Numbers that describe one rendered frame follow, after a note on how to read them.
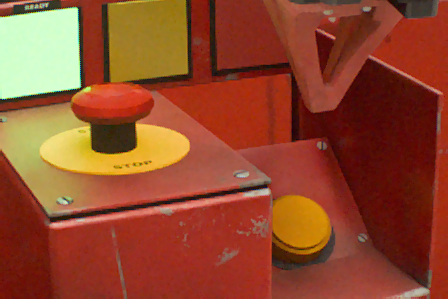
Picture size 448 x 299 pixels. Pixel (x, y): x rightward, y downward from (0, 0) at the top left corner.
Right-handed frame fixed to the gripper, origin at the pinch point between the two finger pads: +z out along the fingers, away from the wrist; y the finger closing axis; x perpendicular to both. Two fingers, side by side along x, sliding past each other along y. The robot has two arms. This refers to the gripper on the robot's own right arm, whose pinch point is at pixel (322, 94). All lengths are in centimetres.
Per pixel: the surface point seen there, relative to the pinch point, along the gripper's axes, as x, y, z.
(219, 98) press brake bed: -5.8, 25.2, 15.9
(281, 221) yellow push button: 1.2, 0.4, 7.8
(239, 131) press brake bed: -7.5, 24.8, 18.7
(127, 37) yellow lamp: 6.5, 10.6, 1.6
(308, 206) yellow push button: -0.6, 1.0, 7.6
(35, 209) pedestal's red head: 15.2, -2.8, 1.9
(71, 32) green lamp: 9.6, 10.7, 0.9
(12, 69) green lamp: 13.0, 10.3, 2.4
